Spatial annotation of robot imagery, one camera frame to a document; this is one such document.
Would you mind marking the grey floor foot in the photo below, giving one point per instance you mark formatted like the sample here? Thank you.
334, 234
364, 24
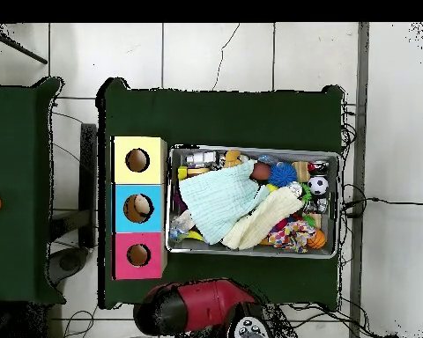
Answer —
70, 260

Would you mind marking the wooden box with three holes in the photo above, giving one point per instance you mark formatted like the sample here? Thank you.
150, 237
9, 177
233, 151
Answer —
151, 172

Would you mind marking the shallow clear mesh bin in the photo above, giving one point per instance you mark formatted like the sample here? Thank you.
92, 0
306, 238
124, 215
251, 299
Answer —
285, 153

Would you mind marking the blue spiky rubber ball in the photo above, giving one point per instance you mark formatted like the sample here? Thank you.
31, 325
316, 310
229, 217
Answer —
282, 174

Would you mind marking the light blue waffle cloth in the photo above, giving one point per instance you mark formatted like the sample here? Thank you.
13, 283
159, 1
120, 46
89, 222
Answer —
218, 200

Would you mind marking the tan plush animal toy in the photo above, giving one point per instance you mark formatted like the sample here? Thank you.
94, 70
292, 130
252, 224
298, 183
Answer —
232, 157

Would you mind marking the black floor beam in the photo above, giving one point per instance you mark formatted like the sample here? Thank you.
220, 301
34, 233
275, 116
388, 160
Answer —
88, 176

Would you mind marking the cream knitted cloth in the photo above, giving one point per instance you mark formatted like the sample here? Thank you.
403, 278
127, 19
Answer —
264, 218

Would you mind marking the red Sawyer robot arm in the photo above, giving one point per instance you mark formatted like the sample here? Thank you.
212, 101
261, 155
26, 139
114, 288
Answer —
204, 302

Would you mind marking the black tripod leg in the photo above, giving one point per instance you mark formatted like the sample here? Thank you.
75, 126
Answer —
24, 52

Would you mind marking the small orange basketball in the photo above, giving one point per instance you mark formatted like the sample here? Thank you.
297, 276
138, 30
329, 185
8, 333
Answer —
317, 240

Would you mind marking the light wooden block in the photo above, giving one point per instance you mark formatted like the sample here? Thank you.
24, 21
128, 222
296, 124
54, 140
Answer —
300, 171

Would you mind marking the small black-white soccer ball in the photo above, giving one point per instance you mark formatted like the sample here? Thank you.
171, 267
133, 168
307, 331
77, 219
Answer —
318, 185

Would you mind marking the small brown toy football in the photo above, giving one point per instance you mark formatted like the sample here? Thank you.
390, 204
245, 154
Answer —
261, 171

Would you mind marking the dark green side table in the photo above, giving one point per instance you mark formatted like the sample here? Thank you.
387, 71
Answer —
17, 141

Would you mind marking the dark green table cloth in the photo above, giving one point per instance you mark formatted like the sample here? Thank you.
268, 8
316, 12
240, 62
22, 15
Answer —
215, 116

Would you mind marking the colourful patterned cloth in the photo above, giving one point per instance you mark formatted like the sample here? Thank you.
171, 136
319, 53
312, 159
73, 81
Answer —
290, 236

